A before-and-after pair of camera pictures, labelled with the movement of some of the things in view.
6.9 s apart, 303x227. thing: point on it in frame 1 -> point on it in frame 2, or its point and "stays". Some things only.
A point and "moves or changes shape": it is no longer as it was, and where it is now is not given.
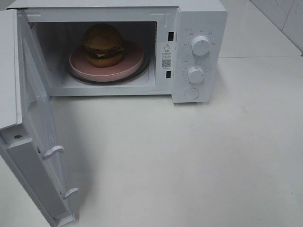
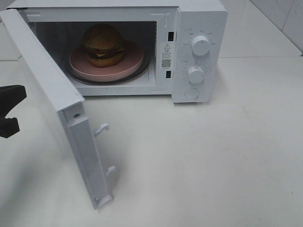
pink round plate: x=79 y=65 stays
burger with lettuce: x=103 y=45 stays
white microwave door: x=27 y=139 moves or changes shape
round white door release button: x=192 y=93 stays
